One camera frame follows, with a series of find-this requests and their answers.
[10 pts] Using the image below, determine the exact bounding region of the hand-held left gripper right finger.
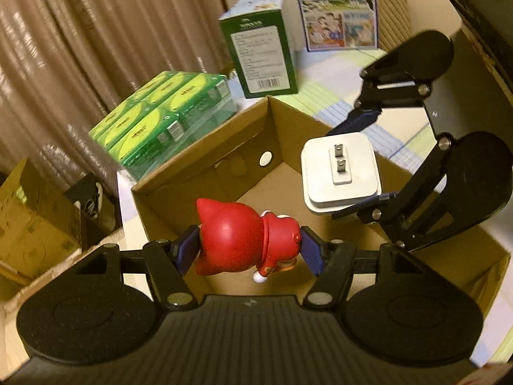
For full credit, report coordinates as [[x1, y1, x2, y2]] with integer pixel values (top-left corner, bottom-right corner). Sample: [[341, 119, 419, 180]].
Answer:
[[300, 227, 426, 310]]

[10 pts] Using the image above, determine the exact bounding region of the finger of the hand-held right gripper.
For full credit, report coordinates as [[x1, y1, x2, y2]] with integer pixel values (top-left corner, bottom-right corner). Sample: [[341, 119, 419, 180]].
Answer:
[[332, 135, 458, 251], [326, 54, 433, 135]]

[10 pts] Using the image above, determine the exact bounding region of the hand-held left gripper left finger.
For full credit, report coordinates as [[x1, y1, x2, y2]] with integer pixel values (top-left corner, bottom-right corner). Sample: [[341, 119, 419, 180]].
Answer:
[[76, 225, 201, 310]]

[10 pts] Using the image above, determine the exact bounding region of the white power adapter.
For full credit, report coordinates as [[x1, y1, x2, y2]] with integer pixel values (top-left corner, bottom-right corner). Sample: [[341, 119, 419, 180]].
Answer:
[[300, 132, 381, 214]]

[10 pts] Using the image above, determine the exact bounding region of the red cat figurine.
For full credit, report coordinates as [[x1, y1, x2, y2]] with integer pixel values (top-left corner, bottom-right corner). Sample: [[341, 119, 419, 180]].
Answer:
[[194, 197, 303, 283]]

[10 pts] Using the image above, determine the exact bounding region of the checked pastel tablecloth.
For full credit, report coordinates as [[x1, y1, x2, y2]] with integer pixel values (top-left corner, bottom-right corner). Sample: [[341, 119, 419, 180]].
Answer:
[[116, 46, 513, 373]]

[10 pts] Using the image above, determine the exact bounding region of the dark patterned object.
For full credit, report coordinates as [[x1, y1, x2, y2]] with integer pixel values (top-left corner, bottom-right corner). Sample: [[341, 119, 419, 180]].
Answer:
[[64, 173, 123, 231]]

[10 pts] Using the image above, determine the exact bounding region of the blue milk carton box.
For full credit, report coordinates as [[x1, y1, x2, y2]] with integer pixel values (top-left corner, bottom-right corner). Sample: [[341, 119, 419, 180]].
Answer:
[[290, 0, 379, 52]]

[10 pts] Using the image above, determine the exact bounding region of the beige quilted chair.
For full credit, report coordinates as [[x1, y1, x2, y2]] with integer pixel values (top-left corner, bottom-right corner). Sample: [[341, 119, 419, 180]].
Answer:
[[374, 0, 411, 51]]

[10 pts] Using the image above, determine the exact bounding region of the green and white milk box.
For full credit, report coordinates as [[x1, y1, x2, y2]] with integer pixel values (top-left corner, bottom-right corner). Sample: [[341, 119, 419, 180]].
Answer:
[[218, 0, 299, 99]]

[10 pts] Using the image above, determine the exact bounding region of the green shrink-wrapped carton pack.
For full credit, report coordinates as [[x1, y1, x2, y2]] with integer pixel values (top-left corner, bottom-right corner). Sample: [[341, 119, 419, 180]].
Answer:
[[89, 70, 237, 181]]

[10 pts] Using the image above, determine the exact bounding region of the printed brown cardboard box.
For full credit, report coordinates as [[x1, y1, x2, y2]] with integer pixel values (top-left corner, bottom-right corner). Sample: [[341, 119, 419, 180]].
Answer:
[[0, 156, 87, 301]]

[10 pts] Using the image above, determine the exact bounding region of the beige patterned curtain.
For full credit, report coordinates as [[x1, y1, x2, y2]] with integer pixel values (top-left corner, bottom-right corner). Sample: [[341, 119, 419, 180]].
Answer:
[[0, 0, 225, 177]]

